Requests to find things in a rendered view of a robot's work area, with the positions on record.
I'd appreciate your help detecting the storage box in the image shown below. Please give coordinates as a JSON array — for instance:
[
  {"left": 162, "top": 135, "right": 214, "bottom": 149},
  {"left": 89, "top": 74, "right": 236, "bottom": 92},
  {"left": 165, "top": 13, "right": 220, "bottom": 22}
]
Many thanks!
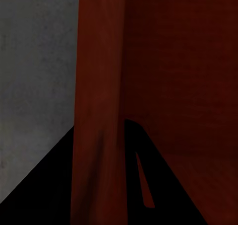
[{"left": 70, "top": 0, "right": 238, "bottom": 225}]

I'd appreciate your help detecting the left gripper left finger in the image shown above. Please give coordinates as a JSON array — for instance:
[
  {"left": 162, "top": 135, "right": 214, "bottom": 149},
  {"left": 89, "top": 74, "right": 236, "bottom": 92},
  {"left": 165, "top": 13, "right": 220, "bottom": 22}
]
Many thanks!
[{"left": 0, "top": 127, "right": 74, "bottom": 225}]

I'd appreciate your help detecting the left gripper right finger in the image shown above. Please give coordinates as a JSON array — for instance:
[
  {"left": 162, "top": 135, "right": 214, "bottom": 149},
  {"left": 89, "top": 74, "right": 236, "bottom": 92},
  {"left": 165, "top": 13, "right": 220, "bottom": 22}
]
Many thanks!
[{"left": 124, "top": 119, "right": 208, "bottom": 225}]

